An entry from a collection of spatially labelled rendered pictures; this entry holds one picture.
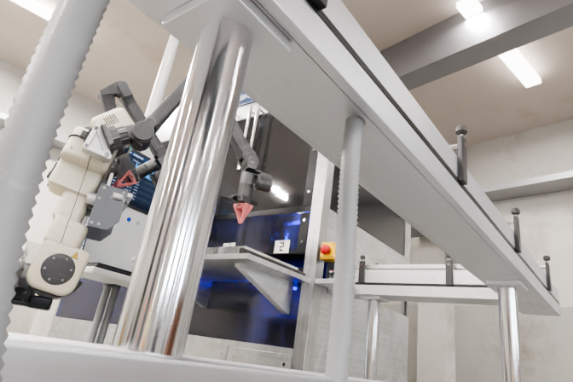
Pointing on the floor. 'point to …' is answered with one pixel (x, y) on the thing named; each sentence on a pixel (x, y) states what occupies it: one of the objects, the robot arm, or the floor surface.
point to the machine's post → (313, 268)
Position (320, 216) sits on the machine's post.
